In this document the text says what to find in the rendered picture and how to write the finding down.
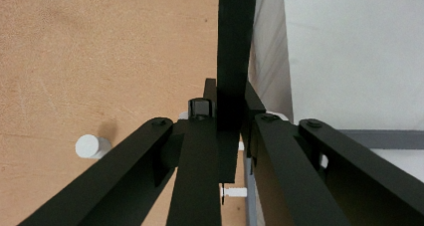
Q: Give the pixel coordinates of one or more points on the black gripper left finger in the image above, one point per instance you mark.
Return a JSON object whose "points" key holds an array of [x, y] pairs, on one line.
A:
{"points": [[119, 189]]}

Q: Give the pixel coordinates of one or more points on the grey cylinder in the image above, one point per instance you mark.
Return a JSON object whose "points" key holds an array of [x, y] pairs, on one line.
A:
{"points": [[90, 146]]}

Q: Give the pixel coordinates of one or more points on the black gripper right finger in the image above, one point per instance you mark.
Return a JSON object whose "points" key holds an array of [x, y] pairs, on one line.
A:
{"points": [[362, 188]]}

